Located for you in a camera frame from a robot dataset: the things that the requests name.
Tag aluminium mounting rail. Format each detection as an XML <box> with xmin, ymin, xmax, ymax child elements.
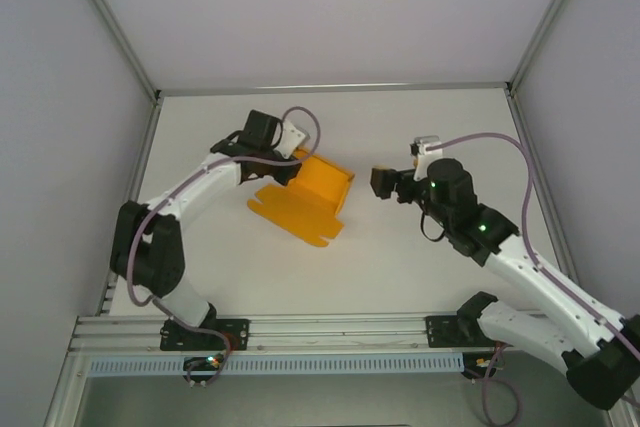
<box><xmin>68</xmin><ymin>307</ymin><xmax>615</xmax><ymax>356</ymax></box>

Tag aluminium table edge rail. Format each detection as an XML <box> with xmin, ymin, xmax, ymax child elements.
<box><xmin>155</xmin><ymin>80</ymin><xmax>512</xmax><ymax>97</ymax></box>

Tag grey metal panel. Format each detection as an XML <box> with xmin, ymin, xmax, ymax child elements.
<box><xmin>79</xmin><ymin>350</ymin><xmax>619</xmax><ymax>427</ymax></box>

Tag left black controller board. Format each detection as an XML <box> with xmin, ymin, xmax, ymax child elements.
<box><xmin>183</xmin><ymin>355</ymin><xmax>226</xmax><ymax>374</ymax></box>

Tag slotted pale blue cable duct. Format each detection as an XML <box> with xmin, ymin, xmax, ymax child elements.
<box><xmin>88</xmin><ymin>352</ymin><xmax>464</xmax><ymax>377</ymax></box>

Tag thin black cable loop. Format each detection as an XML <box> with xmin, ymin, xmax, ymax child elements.
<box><xmin>419</xmin><ymin>209</ymin><xmax>449</xmax><ymax>244</ymax></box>

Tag aluminium frame post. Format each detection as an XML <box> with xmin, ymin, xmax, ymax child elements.
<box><xmin>60</xmin><ymin>0</ymin><xmax>162</xmax><ymax>101</ymax></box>
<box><xmin>505</xmin><ymin>0</ymin><xmax>599</xmax><ymax>98</ymax></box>

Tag short purple board cable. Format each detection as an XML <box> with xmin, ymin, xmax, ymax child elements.
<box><xmin>184</xmin><ymin>334</ymin><xmax>234</xmax><ymax>389</ymax></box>

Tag aluminium side rail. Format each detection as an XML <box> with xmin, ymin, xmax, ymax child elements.
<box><xmin>504</xmin><ymin>88</ymin><xmax>589</xmax><ymax>309</ymax></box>
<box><xmin>102</xmin><ymin>91</ymin><xmax>164</xmax><ymax>321</ymax></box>

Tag yellow paper box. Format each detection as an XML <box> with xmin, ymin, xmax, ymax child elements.
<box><xmin>246</xmin><ymin>148</ymin><xmax>357</xmax><ymax>249</ymax></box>

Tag right black controller board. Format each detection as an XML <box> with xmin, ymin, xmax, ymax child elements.
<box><xmin>462</xmin><ymin>352</ymin><xmax>504</xmax><ymax>381</ymax></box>

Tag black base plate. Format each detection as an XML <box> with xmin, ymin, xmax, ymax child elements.
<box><xmin>159</xmin><ymin>317</ymin><xmax>250</xmax><ymax>352</ymax></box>
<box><xmin>424</xmin><ymin>314</ymin><xmax>501</xmax><ymax>350</ymax></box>

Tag black controller board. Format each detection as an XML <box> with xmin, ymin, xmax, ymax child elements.
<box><xmin>462</xmin><ymin>352</ymin><xmax>504</xmax><ymax>381</ymax></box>
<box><xmin>183</xmin><ymin>355</ymin><xmax>226</xmax><ymax>374</ymax></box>

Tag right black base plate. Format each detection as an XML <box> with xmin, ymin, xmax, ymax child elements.
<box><xmin>424</xmin><ymin>314</ymin><xmax>501</xmax><ymax>350</ymax></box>

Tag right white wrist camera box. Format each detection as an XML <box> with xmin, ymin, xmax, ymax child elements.
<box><xmin>408</xmin><ymin>134</ymin><xmax>442</xmax><ymax>182</ymax></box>

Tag aluminium frame leg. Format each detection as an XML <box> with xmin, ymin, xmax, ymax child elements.
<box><xmin>606</xmin><ymin>399</ymin><xmax>640</xmax><ymax>427</ymax></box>
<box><xmin>42</xmin><ymin>350</ymin><xmax>91</xmax><ymax>427</ymax></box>

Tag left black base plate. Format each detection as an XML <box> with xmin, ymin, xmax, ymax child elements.
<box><xmin>159</xmin><ymin>317</ymin><xmax>250</xmax><ymax>352</ymax></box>

